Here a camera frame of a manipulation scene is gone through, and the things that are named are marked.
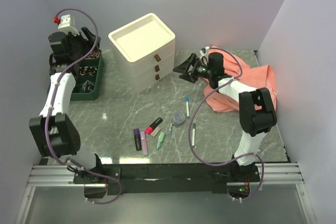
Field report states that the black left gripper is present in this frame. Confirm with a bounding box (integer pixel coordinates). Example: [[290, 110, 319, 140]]
[[66, 27, 101, 59]]

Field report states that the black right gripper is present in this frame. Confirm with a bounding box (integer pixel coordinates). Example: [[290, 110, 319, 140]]
[[173, 54, 213, 84]]

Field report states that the clear round tape container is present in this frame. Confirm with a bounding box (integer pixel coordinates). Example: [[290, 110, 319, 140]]
[[171, 111, 185, 126]]

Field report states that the white three-drawer organizer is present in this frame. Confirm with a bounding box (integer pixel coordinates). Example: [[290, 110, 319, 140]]
[[108, 13, 175, 92]]

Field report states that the beige eraser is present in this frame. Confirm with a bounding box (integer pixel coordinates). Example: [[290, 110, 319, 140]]
[[151, 126, 161, 137]]

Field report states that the green highlighter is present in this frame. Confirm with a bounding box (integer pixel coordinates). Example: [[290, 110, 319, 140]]
[[156, 132, 166, 150]]

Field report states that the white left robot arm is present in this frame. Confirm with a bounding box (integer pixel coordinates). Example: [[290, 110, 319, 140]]
[[29, 27, 105, 183]]

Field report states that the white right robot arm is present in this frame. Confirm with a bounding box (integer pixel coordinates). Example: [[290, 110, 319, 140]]
[[173, 47, 277, 181]]

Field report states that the blue cap white marker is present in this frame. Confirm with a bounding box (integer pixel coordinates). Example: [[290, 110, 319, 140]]
[[185, 97, 190, 119]]

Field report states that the green compartment tray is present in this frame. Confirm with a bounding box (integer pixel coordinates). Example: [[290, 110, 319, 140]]
[[68, 50, 104, 101]]

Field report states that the thin blue pen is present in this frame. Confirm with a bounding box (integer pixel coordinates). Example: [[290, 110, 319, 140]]
[[169, 123, 173, 139]]

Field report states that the green cap white marker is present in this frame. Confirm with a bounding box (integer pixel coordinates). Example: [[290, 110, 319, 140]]
[[192, 123, 196, 148]]

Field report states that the pink black highlighter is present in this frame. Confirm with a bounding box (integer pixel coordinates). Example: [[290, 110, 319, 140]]
[[145, 117, 163, 135]]

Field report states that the pink cloth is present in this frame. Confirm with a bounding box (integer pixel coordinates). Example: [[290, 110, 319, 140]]
[[206, 48, 277, 113]]

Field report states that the purple black highlighter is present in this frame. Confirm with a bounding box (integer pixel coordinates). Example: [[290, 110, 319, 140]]
[[133, 129, 142, 151]]

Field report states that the light pink highlighter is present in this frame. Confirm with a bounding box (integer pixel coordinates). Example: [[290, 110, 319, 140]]
[[140, 131, 148, 156]]

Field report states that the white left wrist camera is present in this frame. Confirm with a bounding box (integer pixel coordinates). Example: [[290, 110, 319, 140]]
[[54, 14, 80, 36]]

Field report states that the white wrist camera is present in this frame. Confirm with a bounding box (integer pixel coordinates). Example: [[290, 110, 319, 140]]
[[54, 14, 80, 36], [200, 46, 210, 59]]

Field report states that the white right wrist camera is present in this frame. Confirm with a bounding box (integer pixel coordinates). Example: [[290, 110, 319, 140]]
[[200, 46, 210, 59]]

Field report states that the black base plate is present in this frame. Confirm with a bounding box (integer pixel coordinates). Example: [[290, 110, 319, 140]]
[[73, 163, 261, 198]]

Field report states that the aluminium rail frame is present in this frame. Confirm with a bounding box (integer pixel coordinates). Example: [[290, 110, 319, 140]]
[[14, 163, 316, 224]]

